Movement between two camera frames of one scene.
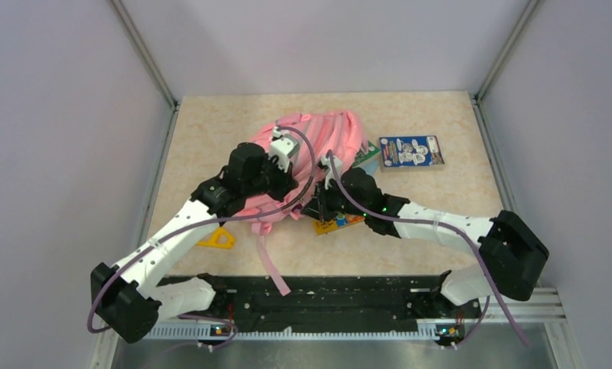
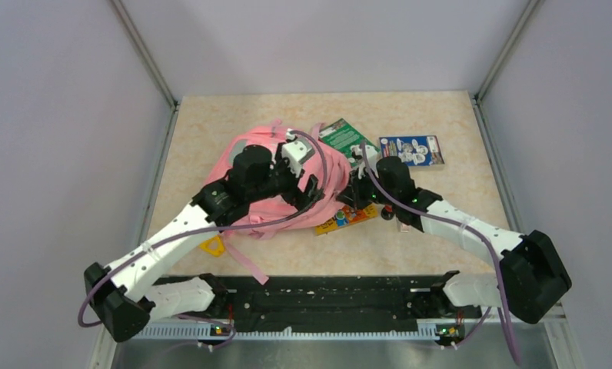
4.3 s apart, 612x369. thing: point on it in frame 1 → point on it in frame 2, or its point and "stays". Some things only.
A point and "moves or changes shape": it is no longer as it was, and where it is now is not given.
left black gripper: x=286 y=181 stays
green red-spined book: x=360 y=157 moves or changes shape
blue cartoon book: x=419 y=152 stays
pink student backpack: x=321 y=139 moves or changes shape
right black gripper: x=319 y=206 → x=374 y=174
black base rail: x=329 y=303 stays
